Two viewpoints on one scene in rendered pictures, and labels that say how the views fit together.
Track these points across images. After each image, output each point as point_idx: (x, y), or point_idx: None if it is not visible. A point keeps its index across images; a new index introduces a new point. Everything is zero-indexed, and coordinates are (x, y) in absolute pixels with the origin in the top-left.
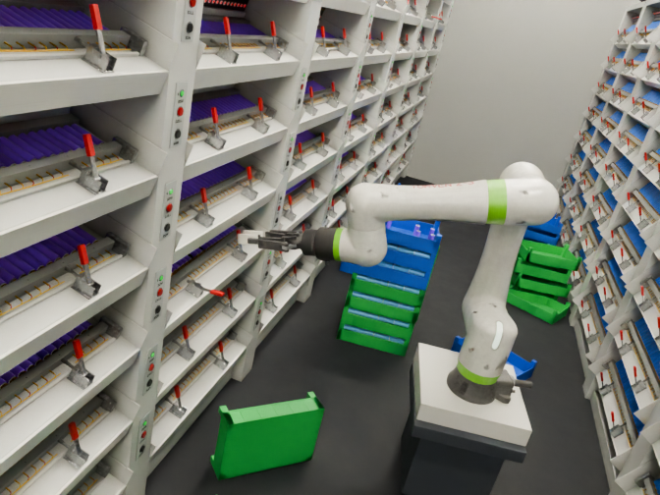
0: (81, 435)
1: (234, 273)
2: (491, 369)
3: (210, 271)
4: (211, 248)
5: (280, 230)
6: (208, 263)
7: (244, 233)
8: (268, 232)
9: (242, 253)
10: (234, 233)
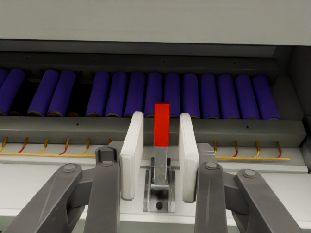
0: None
1: (77, 222)
2: None
3: (9, 168)
4: (77, 119)
5: (280, 209)
6: (22, 147)
7: (179, 125)
8: (208, 172)
9: (148, 187)
10: (231, 124)
